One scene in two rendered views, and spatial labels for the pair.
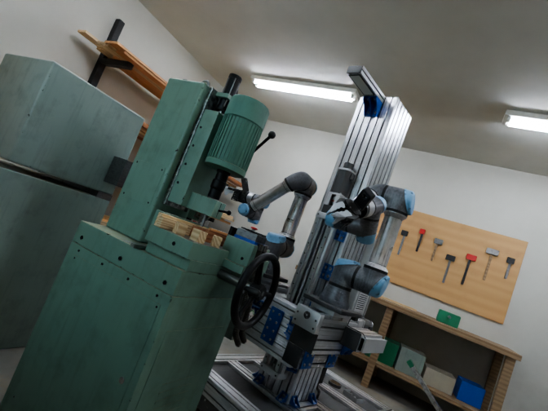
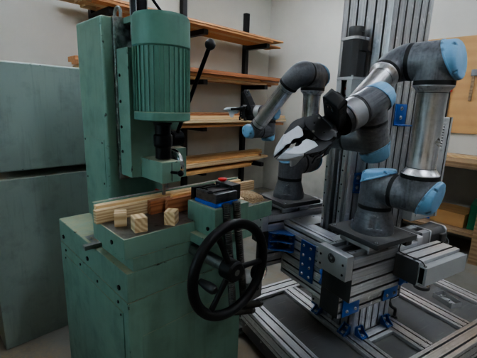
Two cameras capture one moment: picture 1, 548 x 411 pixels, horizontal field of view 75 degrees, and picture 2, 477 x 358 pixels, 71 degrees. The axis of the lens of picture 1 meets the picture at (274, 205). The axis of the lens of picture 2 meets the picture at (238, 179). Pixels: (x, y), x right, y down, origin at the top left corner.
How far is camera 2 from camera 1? 65 cm
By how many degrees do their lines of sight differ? 25
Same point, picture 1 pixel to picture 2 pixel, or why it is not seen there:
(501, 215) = not seen: outside the picture
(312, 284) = (345, 203)
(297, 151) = (331, 16)
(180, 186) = (125, 155)
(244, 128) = (154, 58)
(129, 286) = (99, 289)
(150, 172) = (96, 148)
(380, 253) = (419, 153)
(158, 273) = (112, 276)
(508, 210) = not seen: outside the picture
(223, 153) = (143, 103)
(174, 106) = (89, 60)
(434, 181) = not seen: outside the picture
